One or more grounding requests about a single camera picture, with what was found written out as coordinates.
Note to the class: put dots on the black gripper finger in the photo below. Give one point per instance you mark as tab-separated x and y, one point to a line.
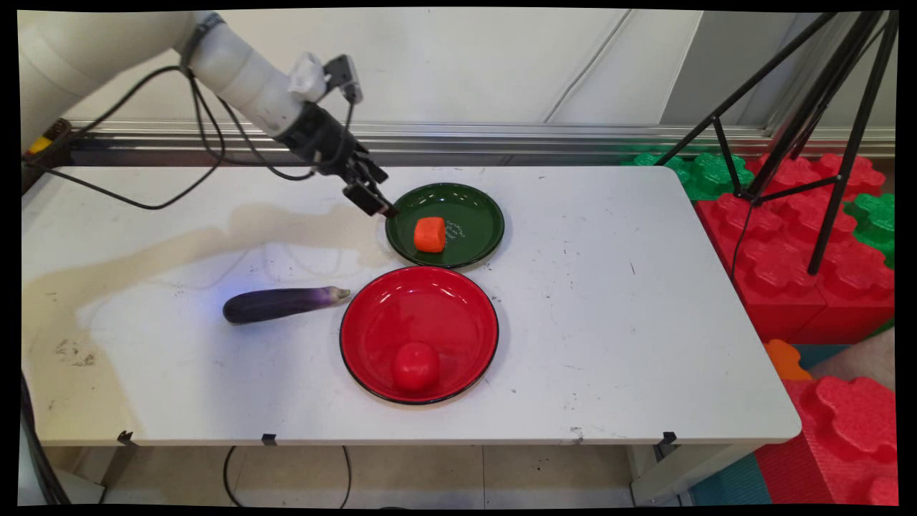
365	199
376	175

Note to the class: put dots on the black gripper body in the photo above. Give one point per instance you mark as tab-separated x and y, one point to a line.
319	140

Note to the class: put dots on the orange carrot piece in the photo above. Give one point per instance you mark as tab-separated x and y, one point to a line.
430	235

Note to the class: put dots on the purple eggplant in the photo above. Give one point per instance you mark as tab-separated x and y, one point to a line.
276	304

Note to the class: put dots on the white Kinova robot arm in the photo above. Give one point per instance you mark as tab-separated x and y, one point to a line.
236	72

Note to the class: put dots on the dark green plate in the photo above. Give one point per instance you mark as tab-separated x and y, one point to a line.
476	215

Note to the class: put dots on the red plate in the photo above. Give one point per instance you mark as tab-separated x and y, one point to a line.
430	308

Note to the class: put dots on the red tomato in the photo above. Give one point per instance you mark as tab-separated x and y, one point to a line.
415	367

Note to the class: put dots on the brown wicker basket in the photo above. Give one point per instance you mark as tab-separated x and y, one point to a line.
59	136

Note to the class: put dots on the yellow toy item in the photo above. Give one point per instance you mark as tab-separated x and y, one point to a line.
39	145

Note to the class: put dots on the large red foam block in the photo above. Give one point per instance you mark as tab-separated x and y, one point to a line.
781	272

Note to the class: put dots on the white table leg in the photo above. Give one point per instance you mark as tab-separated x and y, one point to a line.
680	473

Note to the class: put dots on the orange foam block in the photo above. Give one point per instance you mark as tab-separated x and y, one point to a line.
784	362

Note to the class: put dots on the teal foam mat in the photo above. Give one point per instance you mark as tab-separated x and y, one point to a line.
727	484

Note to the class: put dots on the black tripod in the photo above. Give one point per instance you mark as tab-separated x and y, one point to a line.
852	143

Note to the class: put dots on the beige fabric mass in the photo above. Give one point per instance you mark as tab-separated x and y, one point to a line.
863	362

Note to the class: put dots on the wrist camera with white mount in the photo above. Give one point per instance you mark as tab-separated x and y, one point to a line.
340	75

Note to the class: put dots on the aluminium wall rail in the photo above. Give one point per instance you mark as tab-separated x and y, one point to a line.
501	140

